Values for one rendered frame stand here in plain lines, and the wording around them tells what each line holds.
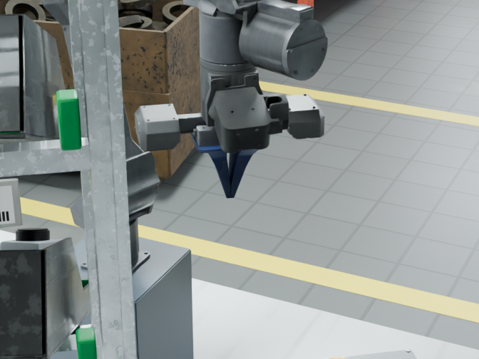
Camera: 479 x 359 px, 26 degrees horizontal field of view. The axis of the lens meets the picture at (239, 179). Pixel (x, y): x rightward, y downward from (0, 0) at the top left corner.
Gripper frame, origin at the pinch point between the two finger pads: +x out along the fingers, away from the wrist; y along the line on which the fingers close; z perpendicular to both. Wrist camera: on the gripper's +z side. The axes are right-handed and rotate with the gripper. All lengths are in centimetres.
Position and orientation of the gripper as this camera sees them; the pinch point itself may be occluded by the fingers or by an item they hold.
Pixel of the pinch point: (229, 167)
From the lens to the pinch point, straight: 107.7
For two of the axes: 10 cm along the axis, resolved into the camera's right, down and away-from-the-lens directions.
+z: 1.9, 4.3, -8.8
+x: 0.0, 9.0, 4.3
